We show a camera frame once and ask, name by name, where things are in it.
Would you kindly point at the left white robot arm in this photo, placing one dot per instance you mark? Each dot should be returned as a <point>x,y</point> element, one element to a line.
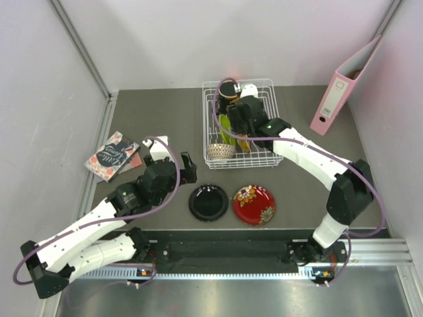
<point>56,262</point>

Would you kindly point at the black floral mug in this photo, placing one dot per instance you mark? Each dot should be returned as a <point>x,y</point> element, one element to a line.
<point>228,93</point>

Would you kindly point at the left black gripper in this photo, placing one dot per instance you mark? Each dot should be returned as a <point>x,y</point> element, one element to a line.
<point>187,176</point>

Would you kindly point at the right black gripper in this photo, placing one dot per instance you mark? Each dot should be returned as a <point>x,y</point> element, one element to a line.
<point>234,120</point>

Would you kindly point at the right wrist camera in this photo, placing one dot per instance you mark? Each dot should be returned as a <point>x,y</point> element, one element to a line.
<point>248,89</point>

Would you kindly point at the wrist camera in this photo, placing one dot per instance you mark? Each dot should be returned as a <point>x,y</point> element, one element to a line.
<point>248,89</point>
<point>157,150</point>

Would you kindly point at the black plate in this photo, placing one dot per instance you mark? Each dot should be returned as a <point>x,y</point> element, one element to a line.
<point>208,203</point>

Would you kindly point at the yellow brown plate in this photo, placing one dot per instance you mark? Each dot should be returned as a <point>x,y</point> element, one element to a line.
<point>243,143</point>

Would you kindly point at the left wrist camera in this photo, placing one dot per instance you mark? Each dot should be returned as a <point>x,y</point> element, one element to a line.
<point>157,150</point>

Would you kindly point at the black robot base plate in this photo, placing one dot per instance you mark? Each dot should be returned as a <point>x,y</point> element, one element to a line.
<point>237,250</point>

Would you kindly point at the floral cover book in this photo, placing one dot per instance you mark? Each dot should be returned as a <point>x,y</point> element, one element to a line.
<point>110,158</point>

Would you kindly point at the white wire dish rack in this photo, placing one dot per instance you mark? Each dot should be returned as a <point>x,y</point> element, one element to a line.
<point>259,156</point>

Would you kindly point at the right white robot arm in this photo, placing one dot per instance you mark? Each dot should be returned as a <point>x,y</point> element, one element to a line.
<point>347,182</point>

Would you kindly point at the green plate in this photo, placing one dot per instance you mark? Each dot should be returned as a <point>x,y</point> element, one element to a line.
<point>226,126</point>

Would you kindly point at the red floral plate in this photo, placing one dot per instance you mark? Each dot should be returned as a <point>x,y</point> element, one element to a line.
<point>254,205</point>

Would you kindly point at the patterned ceramic bowl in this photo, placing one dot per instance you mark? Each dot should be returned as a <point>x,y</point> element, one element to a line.
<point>220,151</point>

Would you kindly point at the pink ring binder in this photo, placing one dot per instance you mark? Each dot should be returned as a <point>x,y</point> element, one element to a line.
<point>341,86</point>

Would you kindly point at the red book underneath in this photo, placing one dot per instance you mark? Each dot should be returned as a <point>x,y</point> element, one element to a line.
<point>134,162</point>

